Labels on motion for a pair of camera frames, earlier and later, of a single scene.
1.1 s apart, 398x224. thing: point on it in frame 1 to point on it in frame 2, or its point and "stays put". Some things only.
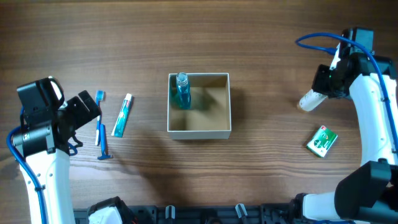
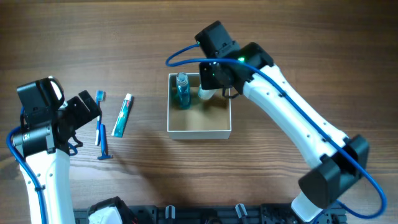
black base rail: x=211 y=214 stays put
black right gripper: x=318 y=84 to x=211 y=79
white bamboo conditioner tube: x=311 y=100 to x=206 y=94
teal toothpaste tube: x=119 y=127 stays put
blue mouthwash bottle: x=183 y=96 stays put
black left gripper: x=85 y=114 stays put
